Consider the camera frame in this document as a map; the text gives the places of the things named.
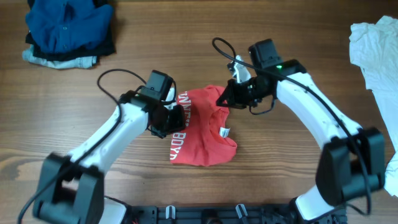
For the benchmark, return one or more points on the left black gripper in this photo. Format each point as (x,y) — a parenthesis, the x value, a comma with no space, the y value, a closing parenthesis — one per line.
(177,122)

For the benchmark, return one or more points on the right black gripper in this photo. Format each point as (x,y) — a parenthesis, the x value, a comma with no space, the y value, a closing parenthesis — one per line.
(231,90)

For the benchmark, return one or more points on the red printed t-shirt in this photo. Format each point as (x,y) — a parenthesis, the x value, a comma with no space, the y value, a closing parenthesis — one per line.
(204,141)

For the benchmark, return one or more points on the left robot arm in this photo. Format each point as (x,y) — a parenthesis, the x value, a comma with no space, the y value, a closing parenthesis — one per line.
(71,187)

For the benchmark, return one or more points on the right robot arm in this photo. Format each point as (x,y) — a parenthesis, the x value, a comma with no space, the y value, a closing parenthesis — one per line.
(351,164)

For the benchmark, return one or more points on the black folded garment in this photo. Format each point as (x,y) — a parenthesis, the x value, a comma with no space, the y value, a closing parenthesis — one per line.
(103,49)

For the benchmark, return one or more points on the light grey folded garment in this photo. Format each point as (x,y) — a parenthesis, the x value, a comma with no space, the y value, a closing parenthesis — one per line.
(80,62)

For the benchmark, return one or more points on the white t-shirt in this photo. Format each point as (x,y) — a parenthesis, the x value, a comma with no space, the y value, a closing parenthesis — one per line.
(373,48)

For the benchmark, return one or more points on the left white rail clip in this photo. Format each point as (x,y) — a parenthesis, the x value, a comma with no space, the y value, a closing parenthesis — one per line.
(170,212)

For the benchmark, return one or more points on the white rail clip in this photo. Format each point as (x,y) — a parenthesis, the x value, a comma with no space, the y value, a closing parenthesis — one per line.
(241,211)
(170,212)

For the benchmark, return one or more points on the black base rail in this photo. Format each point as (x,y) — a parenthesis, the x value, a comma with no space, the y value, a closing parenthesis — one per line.
(217,214)

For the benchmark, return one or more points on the right white rail clip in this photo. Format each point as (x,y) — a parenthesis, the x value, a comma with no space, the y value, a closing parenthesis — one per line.
(241,211)

